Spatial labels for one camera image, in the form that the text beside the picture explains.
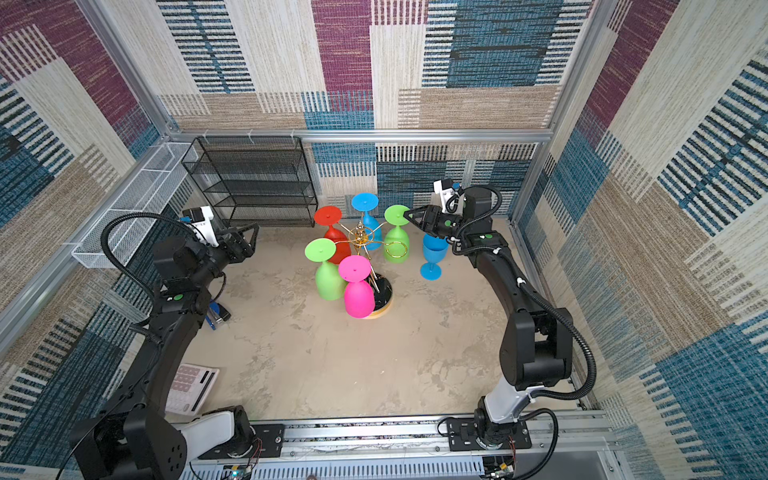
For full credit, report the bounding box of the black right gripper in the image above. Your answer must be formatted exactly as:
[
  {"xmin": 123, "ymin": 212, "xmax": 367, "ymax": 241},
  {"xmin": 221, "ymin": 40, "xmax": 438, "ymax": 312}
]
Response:
[{"xmin": 403, "ymin": 204, "xmax": 470, "ymax": 239}]

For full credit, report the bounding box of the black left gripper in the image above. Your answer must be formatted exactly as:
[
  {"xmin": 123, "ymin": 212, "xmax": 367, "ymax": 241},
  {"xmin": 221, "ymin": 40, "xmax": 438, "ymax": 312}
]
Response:
[{"xmin": 190, "ymin": 224, "xmax": 256, "ymax": 291}]

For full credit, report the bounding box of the blue wine glass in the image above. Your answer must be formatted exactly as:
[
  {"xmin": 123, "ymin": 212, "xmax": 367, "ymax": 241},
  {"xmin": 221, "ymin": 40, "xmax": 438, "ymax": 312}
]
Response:
[
  {"xmin": 351, "ymin": 193, "xmax": 382, "ymax": 252},
  {"xmin": 420, "ymin": 234, "xmax": 449, "ymax": 281}
]

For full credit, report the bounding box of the green wine glass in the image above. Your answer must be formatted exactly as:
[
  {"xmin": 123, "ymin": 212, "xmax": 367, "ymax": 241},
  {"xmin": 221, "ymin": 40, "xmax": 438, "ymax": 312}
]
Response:
[
  {"xmin": 305, "ymin": 238, "xmax": 347, "ymax": 301},
  {"xmin": 384, "ymin": 205, "xmax": 410, "ymax": 264}
]

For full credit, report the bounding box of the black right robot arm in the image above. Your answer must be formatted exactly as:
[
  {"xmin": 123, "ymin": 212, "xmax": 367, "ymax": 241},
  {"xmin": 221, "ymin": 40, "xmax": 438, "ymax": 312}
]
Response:
[{"xmin": 405, "ymin": 180, "xmax": 597, "ymax": 449}]

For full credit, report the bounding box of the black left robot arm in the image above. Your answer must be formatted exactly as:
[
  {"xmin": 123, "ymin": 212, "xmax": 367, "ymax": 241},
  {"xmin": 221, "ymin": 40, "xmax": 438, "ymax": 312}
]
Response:
[{"xmin": 69, "ymin": 219, "xmax": 259, "ymax": 479}]

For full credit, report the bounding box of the black mesh shelf rack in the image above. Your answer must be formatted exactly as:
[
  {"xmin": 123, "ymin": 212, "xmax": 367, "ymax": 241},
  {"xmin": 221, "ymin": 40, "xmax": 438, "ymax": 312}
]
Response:
[{"xmin": 181, "ymin": 136, "xmax": 318, "ymax": 227}]

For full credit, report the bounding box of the gold wine glass rack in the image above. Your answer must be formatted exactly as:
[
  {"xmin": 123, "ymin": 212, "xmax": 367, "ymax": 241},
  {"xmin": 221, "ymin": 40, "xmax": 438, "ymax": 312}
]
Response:
[{"xmin": 347, "ymin": 222, "xmax": 394, "ymax": 319}]

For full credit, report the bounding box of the red wine glass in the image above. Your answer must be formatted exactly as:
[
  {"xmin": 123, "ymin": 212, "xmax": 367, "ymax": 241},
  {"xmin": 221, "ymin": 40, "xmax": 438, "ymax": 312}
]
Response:
[{"xmin": 314, "ymin": 205, "xmax": 351, "ymax": 265}]

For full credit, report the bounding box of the pink wine glass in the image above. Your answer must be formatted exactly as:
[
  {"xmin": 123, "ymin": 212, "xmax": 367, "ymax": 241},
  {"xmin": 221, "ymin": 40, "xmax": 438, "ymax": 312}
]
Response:
[{"xmin": 338, "ymin": 255, "xmax": 375, "ymax": 319}]

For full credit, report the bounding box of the blue stapler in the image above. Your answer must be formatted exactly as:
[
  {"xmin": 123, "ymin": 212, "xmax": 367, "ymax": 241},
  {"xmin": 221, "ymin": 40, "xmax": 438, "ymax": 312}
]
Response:
[{"xmin": 205, "ymin": 302, "xmax": 231, "ymax": 331}]

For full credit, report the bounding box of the pink white calculator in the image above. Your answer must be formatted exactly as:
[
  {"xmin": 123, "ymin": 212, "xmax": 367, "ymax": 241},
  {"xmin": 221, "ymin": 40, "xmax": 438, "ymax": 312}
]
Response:
[{"xmin": 165, "ymin": 363, "xmax": 220, "ymax": 417}]

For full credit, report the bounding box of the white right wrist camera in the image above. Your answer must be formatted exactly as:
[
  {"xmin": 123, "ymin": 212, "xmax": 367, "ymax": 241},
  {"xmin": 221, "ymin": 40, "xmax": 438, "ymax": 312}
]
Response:
[{"xmin": 433, "ymin": 179, "xmax": 463, "ymax": 214}]

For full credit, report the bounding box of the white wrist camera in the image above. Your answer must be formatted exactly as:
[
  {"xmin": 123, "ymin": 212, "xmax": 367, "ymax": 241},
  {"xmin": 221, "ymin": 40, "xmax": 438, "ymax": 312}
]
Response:
[
  {"xmin": 180, "ymin": 205, "xmax": 219, "ymax": 247},
  {"xmin": 433, "ymin": 179, "xmax": 463, "ymax": 214}
]

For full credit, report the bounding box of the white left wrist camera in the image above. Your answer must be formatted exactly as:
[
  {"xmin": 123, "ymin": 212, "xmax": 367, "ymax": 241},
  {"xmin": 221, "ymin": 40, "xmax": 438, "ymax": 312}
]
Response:
[{"xmin": 180, "ymin": 205, "xmax": 219, "ymax": 247}]

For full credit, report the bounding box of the white wire mesh basket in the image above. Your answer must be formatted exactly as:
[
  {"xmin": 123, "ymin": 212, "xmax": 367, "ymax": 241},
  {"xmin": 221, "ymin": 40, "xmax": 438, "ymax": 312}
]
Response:
[{"xmin": 72, "ymin": 142, "xmax": 193, "ymax": 269}]

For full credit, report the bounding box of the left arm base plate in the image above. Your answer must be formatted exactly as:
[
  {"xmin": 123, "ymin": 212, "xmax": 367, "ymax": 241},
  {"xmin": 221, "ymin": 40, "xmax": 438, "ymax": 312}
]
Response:
[{"xmin": 198, "ymin": 424, "xmax": 285, "ymax": 460}]

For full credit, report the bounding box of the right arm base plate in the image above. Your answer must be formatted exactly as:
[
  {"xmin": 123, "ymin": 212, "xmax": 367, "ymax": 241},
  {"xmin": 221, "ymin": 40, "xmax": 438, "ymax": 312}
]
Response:
[{"xmin": 437, "ymin": 416, "xmax": 532, "ymax": 452}]

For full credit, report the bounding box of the aluminium front rail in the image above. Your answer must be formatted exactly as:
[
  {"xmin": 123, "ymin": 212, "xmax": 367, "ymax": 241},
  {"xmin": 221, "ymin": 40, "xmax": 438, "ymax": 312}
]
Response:
[{"xmin": 101, "ymin": 413, "xmax": 619, "ymax": 480}]

